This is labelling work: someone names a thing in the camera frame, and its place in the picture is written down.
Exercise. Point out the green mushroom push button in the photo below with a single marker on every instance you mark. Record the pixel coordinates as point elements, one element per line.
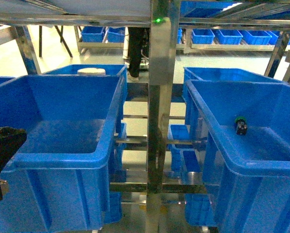
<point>241,125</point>

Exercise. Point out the blue bin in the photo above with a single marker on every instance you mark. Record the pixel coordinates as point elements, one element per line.
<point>246,176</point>
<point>198,210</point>
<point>58,179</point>
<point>111,69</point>
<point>221,74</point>

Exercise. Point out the white round lid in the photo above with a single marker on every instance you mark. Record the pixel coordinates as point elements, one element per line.
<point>91,71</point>

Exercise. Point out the blue bin behind upper left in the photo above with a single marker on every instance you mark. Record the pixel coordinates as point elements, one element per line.
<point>111,69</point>

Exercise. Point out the person in dark trousers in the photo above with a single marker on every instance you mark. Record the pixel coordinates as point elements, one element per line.
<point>136,41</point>

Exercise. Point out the lower right blue bin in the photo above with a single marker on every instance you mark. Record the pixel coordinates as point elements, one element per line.
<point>198,210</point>

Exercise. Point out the blue bin behind upper right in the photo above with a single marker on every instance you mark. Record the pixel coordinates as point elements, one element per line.
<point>221,74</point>

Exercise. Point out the steel shelf frame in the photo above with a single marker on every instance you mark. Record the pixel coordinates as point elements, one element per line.
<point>163,18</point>

